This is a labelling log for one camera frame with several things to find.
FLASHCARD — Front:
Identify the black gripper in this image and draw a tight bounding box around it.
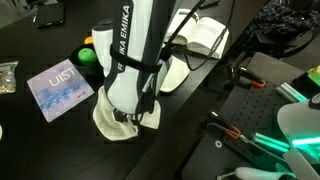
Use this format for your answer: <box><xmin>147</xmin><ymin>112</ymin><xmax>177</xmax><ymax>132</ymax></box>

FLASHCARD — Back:
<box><xmin>112</xmin><ymin>108</ymin><xmax>130</xmax><ymax>124</ymax></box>

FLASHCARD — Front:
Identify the white cloth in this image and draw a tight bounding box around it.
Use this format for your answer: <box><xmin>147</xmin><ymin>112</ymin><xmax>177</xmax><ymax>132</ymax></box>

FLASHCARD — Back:
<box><xmin>92</xmin><ymin>87</ymin><xmax>162</xmax><ymax>142</ymax></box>

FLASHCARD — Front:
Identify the white square plate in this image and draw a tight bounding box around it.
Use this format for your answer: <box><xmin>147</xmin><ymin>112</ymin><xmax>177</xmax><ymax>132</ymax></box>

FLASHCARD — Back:
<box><xmin>159</xmin><ymin>54</ymin><xmax>191</xmax><ymax>94</ymax></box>

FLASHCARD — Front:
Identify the purple UIST booklet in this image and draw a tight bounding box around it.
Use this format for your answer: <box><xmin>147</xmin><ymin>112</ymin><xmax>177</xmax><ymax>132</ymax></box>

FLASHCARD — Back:
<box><xmin>26</xmin><ymin>58</ymin><xmax>96</xmax><ymax>123</ymax></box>

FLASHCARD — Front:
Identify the black bowl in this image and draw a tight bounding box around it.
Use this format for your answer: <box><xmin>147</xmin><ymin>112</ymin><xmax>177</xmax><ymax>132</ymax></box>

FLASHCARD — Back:
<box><xmin>69</xmin><ymin>43</ymin><xmax>101</xmax><ymax>73</ymax></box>

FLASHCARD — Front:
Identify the green ball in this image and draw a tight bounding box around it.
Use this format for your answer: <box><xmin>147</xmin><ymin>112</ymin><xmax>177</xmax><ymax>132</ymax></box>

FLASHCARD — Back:
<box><xmin>77</xmin><ymin>47</ymin><xmax>98</xmax><ymax>67</ymax></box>

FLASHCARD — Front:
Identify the orange ball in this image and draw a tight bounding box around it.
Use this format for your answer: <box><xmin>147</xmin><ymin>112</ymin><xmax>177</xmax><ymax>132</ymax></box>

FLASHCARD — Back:
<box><xmin>83</xmin><ymin>35</ymin><xmax>95</xmax><ymax>46</ymax></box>

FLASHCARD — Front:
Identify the black orange bar clamp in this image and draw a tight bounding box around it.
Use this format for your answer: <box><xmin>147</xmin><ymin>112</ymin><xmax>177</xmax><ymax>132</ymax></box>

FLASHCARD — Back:
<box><xmin>229</xmin><ymin>59</ymin><xmax>268</xmax><ymax>89</ymax></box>
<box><xmin>207</xmin><ymin>110</ymin><xmax>291</xmax><ymax>165</ymax></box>

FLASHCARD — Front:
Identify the plastic snack bag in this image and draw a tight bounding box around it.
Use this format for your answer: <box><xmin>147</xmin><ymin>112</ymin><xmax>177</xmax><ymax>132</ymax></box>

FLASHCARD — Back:
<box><xmin>0</xmin><ymin>60</ymin><xmax>19</xmax><ymax>95</ymax></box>

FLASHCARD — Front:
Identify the open book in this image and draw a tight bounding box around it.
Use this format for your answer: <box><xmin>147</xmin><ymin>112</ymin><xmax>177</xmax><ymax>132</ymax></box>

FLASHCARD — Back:
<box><xmin>165</xmin><ymin>8</ymin><xmax>231</xmax><ymax>60</ymax></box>

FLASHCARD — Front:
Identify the black flat case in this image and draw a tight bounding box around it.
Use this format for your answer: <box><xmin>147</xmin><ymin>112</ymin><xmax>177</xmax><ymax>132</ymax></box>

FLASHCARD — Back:
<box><xmin>34</xmin><ymin>2</ymin><xmax>66</xmax><ymax>29</ymax></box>

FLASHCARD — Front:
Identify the black perforated breadboard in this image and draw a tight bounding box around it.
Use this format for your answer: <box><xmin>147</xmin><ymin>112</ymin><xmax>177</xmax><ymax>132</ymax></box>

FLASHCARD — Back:
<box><xmin>181</xmin><ymin>51</ymin><xmax>320</xmax><ymax>180</ymax></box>

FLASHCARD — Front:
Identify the black remote control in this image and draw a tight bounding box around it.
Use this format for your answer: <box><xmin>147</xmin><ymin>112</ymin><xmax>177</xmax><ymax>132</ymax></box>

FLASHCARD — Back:
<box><xmin>199</xmin><ymin>0</ymin><xmax>221</xmax><ymax>10</ymax></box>

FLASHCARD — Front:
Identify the aluminium extrusion bar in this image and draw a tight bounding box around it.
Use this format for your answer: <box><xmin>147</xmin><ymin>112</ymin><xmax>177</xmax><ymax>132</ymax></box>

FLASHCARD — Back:
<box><xmin>251</xmin><ymin>132</ymin><xmax>292</xmax><ymax>153</ymax></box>
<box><xmin>275</xmin><ymin>82</ymin><xmax>308</xmax><ymax>104</ymax></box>

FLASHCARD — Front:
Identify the black office chair with jacket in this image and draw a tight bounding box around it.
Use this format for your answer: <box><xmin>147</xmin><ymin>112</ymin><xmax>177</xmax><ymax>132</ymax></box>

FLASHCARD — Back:
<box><xmin>239</xmin><ymin>0</ymin><xmax>320</xmax><ymax>59</ymax></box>

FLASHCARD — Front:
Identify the green yellow packet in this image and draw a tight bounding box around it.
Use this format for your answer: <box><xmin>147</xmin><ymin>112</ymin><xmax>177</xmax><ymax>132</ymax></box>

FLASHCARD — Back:
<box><xmin>307</xmin><ymin>64</ymin><xmax>320</xmax><ymax>88</ymax></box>

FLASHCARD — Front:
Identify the white rounded tool handle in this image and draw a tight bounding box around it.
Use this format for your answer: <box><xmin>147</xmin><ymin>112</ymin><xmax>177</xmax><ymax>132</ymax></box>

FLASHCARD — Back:
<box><xmin>216</xmin><ymin>166</ymin><xmax>296</xmax><ymax>180</ymax></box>

